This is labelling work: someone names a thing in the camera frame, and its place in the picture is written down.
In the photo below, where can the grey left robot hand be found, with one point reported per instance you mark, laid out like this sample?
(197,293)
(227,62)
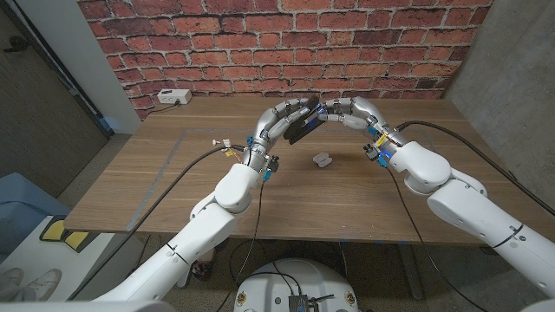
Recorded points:
(269,125)

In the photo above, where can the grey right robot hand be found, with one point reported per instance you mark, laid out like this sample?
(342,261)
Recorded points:
(360,115)

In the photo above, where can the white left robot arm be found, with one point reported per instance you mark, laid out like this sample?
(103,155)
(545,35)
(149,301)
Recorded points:
(195,234)

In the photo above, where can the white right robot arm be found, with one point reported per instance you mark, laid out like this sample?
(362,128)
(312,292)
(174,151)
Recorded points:
(477,208)

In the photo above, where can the white airpods case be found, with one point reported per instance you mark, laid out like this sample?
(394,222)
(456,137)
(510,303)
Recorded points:
(323,160)

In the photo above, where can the red brick printed backdrop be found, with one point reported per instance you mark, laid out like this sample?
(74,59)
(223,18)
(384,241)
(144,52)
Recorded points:
(282,43)

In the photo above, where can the grey tape outline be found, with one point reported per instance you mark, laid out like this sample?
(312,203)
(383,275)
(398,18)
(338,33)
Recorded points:
(173,151)

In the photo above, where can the white power strip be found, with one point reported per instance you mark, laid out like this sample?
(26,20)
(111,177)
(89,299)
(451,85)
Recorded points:
(173,96)

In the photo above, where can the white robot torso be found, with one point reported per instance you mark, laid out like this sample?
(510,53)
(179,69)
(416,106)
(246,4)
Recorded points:
(321,281)

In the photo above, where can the grey metal table leg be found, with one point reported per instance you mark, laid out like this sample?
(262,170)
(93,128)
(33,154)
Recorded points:
(412,277)
(185,277)

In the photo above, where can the small grey electronics box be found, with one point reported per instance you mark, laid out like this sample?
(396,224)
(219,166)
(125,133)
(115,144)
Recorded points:
(298,303)

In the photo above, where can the white floor platform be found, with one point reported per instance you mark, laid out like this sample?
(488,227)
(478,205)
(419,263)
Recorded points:
(86,268)

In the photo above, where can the dark grey door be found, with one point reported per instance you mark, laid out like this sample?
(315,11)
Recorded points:
(34,121)

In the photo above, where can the blue padded seat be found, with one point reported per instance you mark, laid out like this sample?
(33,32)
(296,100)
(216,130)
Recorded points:
(26,203)

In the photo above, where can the white sneaker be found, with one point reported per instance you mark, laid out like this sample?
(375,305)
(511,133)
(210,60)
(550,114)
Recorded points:
(11,277)
(43,284)

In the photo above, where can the grey trouser leg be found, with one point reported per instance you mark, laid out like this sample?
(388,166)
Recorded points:
(17,294)

